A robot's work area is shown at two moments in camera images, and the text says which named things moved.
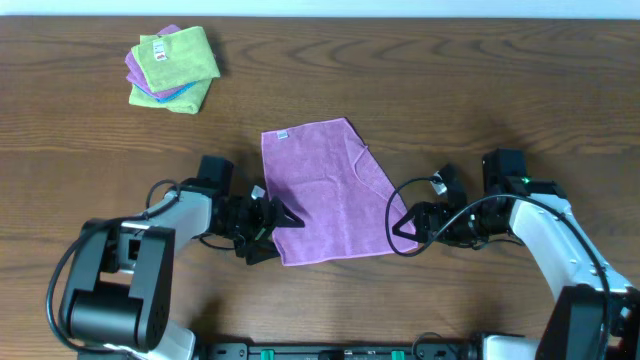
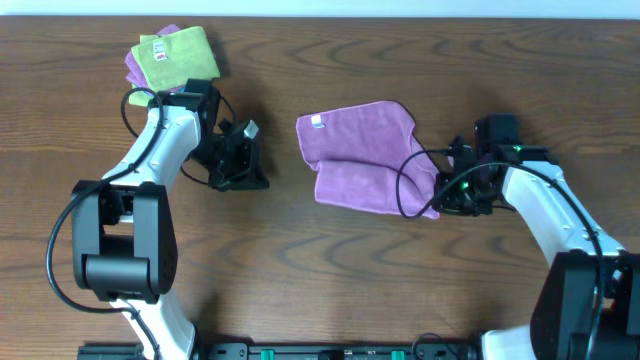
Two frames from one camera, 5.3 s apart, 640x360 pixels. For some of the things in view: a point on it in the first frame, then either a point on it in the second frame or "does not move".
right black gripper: (423, 210) to (448, 204)
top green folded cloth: (175, 59) does not move
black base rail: (338, 351) does not move
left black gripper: (265, 223) to (245, 178)
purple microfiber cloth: (325, 174) to (368, 156)
